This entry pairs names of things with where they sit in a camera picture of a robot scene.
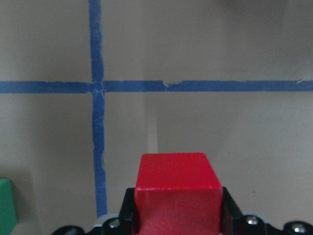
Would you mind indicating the green wooden cube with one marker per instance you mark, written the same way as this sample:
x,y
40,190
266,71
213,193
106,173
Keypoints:
x,y
8,218

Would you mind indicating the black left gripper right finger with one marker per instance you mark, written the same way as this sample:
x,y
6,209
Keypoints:
x,y
230,214

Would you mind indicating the red wooden cube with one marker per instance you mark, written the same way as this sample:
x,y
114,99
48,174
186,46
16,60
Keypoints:
x,y
178,194

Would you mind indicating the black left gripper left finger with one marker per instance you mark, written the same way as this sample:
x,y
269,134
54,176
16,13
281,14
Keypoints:
x,y
128,214

